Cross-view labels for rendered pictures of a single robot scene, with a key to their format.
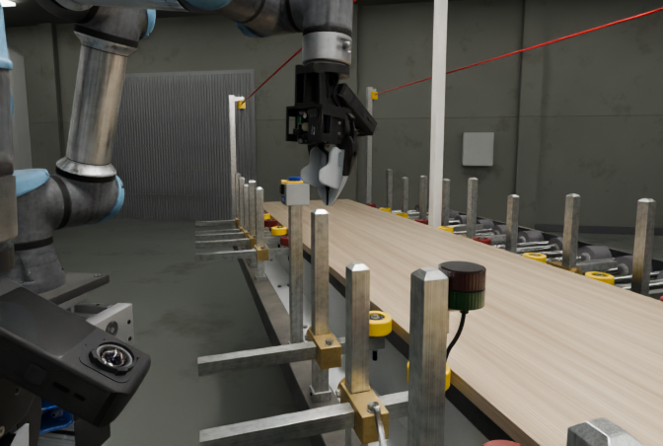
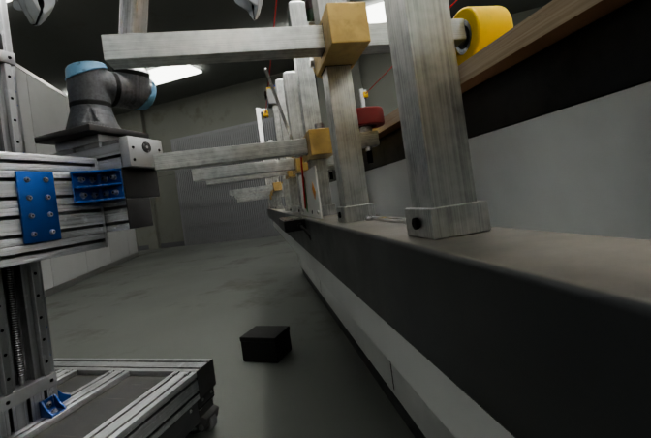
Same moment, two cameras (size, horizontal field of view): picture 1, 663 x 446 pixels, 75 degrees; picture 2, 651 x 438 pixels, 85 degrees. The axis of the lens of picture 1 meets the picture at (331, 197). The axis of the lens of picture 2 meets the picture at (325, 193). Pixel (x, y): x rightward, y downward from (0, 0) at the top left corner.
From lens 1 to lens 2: 0.65 m
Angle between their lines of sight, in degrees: 10
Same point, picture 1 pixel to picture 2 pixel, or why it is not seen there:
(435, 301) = (297, 15)
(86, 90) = (124, 15)
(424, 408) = (301, 80)
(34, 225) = (98, 90)
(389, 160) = not seen: hidden behind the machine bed
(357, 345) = (294, 122)
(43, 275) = (106, 120)
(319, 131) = not seen: outside the picture
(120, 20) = not seen: outside the picture
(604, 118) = not seen: hidden behind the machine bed
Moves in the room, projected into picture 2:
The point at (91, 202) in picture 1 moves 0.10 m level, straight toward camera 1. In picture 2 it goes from (134, 87) to (130, 77)
